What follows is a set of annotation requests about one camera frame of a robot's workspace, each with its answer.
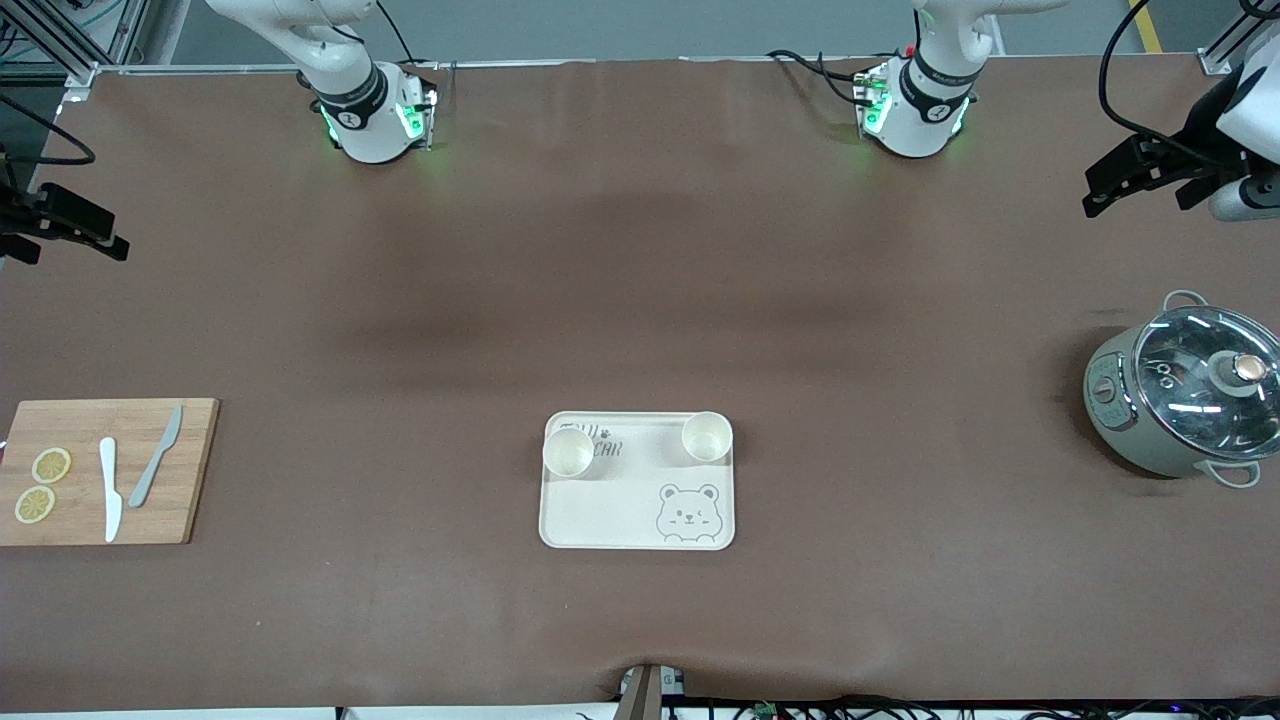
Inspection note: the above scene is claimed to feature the grey plastic knife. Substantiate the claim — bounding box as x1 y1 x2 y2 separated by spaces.
128 404 184 509

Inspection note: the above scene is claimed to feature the brown table mat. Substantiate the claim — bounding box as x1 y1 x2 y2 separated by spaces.
0 55 1280 713

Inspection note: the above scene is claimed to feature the black base cable bundle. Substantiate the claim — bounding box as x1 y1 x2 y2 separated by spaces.
767 47 896 107

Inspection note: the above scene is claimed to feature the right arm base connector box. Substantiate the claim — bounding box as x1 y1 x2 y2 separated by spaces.
398 62 440 152

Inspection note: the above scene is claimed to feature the glass pot lid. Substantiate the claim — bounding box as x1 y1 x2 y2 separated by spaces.
1133 305 1280 463

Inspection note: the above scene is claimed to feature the cream paper cup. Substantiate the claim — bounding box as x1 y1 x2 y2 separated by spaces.
542 426 598 480

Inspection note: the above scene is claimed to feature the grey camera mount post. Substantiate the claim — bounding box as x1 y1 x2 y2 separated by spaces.
614 662 689 720

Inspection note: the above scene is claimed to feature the grey-green cooking pot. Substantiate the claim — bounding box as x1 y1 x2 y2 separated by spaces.
1083 290 1280 490

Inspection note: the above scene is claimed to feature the wooden cutting board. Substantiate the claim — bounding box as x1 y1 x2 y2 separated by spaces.
0 398 220 547

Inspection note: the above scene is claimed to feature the silver aluminium frame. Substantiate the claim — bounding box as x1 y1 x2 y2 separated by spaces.
1198 0 1280 77
0 0 153 103

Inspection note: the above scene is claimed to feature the white plastic knife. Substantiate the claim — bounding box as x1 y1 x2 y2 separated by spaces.
98 437 123 543

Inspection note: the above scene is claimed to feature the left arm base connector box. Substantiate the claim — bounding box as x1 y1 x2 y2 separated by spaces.
853 62 893 137

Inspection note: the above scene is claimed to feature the cream bear print tray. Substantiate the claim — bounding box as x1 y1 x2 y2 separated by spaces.
538 411 736 551

